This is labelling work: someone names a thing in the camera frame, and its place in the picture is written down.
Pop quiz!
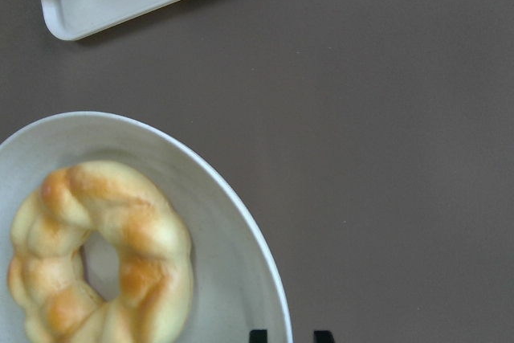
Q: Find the white plate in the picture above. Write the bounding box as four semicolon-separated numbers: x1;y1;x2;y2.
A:
1;112;292;342

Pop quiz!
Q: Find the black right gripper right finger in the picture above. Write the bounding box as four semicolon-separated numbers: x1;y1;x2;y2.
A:
313;330;334;343

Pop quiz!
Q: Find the braided ring donut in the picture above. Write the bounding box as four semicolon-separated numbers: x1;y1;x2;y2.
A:
7;161;194;342

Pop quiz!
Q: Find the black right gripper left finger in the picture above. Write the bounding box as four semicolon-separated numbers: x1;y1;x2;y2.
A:
248;329;267;343

